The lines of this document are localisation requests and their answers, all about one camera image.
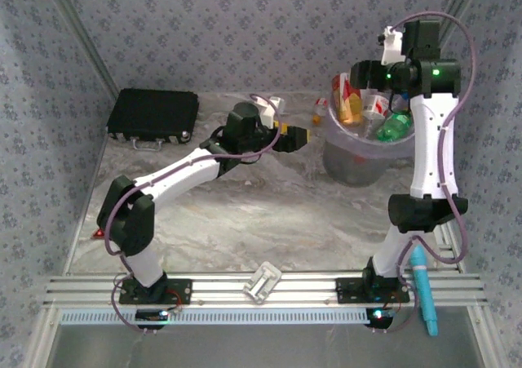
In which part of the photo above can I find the metal corner post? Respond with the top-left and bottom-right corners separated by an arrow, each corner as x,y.
40,0 -> 120,102
438,0 -> 487,49

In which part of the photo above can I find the aluminium rail beam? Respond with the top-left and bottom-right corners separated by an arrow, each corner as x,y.
42,270 -> 489,308

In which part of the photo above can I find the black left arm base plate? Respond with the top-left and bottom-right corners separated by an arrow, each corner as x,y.
117,277 -> 192,306

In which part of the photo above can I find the light blue tool handle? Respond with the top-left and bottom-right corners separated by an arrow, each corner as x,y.
409,247 -> 440,337

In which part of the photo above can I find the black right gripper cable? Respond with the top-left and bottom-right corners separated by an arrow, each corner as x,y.
388,91 -> 405,114

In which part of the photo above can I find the right controller board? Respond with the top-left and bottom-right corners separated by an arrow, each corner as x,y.
365,307 -> 396,330

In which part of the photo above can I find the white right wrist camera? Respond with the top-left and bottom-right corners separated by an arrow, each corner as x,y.
377,25 -> 405,65

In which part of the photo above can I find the black hard case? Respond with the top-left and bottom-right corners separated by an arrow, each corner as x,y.
106,87 -> 201,153

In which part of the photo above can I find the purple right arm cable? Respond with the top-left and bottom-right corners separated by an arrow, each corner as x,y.
369,11 -> 477,335

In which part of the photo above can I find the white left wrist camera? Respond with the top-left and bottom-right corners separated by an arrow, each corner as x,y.
257,95 -> 286,127

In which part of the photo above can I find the clear bottle white cap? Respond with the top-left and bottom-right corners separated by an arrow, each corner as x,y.
357,117 -> 383,143

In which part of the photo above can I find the left controller board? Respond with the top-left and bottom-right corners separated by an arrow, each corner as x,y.
135,308 -> 170,330

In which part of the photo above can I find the small bottle orange cap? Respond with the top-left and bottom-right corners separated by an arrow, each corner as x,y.
312,97 -> 330,126

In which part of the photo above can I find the slotted grey cable duct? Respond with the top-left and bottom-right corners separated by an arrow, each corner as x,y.
59,307 -> 370,326

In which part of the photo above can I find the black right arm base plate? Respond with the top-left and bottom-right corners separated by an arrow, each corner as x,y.
335,277 -> 411,304

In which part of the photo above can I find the controller board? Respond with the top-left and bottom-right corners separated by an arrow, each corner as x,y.
365,307 -> 396,330
135,308 -> 170,330

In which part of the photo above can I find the white plastic bracket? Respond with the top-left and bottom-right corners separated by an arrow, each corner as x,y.
243,260 -> 283,304

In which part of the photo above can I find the green plastic bottle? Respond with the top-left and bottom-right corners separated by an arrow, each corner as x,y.
374,112 -> 414,143

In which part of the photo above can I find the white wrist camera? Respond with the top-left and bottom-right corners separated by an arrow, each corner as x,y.
257,95 -> 286,127
377,25 -> 405,65

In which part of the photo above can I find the amber juice bottle red label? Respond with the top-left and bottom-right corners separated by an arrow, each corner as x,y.
330,73 -> 363,125

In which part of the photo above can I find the silver metal mesh bin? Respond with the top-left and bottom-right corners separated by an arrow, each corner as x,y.
321,72 -> 415,188

